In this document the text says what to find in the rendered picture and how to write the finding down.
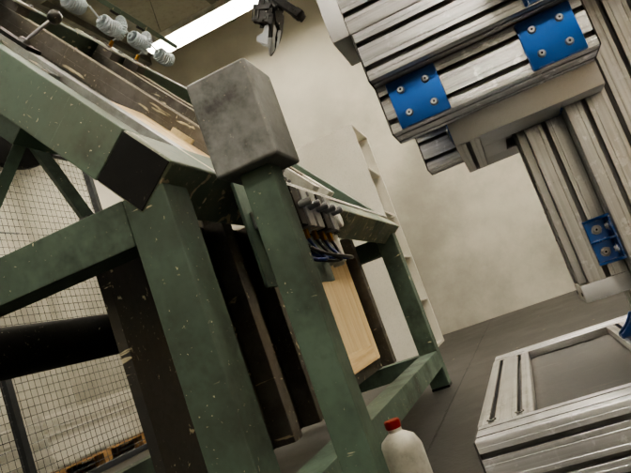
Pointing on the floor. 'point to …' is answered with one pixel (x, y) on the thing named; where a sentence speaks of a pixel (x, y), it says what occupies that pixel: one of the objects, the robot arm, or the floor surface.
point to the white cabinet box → (360, 158)
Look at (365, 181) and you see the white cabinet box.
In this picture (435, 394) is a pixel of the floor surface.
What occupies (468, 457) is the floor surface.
